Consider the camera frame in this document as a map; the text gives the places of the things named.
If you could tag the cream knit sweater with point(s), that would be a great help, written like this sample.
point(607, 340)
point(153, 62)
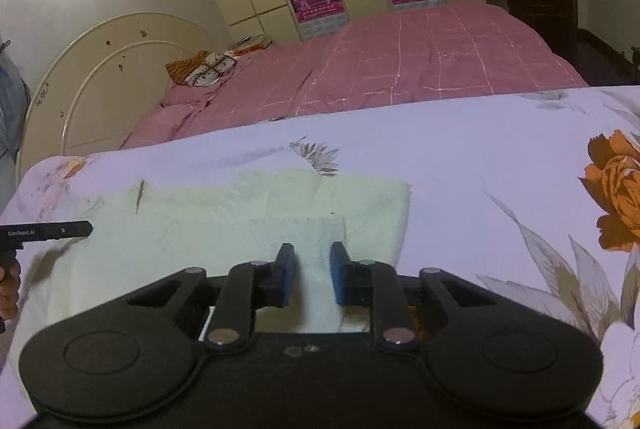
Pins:
point(143, 234)

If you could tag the cream curved headboard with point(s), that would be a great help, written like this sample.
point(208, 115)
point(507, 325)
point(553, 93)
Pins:
point(103, 83)

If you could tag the blue grey curtain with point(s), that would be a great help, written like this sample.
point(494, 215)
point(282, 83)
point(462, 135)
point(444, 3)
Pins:
point(14, 101)

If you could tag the person's left hand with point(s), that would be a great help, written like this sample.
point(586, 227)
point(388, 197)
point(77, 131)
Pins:
point(10, 283)

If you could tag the orange patterned pillow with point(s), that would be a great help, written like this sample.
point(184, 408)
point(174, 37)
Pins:
point(202, 70)

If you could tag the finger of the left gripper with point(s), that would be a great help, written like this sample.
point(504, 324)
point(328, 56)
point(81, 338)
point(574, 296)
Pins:
point(13, 237)

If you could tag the lilac floral bed blanket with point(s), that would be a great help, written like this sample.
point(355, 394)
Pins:
point(535, 197)

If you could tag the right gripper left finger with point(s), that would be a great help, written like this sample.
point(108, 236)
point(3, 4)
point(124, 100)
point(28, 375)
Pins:
point(246, 289)

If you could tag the pink checked bedsheet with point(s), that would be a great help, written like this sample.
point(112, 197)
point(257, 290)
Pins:
point(450, 51)

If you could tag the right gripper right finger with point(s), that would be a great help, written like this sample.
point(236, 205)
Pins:
point(377, 287)

